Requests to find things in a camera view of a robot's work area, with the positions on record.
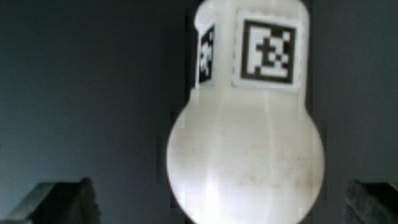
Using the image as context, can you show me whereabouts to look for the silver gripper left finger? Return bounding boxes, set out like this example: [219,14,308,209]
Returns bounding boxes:
[0,177,102,224]

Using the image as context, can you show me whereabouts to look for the white lamp bulb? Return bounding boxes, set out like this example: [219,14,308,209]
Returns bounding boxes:
[167,0,326,224]

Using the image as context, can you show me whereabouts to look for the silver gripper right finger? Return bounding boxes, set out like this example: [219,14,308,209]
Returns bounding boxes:
[343,180,398,224]

